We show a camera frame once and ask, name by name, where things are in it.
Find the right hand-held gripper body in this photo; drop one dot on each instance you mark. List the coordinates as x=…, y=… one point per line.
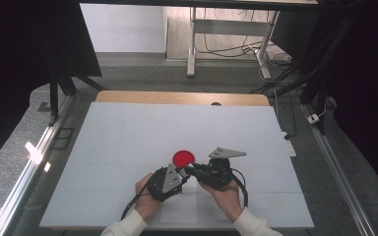
x=215, y=173

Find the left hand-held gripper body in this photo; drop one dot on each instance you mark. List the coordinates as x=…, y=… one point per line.
x=164, y=183

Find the blue and white stamp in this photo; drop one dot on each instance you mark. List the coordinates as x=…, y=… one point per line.
x=183, y=172

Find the red round ink pad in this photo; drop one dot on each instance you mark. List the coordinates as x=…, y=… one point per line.
x=183, y=158

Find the person's left hand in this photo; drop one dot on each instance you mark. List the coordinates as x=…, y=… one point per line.
x=144, y=200

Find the person's right hand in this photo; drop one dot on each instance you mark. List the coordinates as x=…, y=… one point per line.
x=228, y=200

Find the white paper sheet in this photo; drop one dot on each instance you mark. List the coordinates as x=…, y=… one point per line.
x=183, y=209

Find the dark table grommet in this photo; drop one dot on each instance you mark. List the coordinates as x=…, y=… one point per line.
x=216, y=103

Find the wooden table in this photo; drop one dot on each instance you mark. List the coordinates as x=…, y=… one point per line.
x=177, y=97

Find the white power strip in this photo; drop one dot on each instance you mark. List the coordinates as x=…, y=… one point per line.
x=290, y=149

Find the white plug adapter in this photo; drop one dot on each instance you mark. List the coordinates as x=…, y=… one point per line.
x=313, y=118

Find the black metal stands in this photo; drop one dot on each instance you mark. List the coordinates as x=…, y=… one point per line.
x=318, y=82

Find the black tripod stand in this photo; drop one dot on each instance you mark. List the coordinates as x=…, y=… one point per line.
x=54, y=98

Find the black curtain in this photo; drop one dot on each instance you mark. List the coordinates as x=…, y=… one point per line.
x=367, y=82
x=13, y=49

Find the aluminium floor rail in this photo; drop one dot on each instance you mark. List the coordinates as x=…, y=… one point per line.
x=23, y=177
x=341, y=183

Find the white metal desk frame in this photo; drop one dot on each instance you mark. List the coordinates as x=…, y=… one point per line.
x=229, y=28

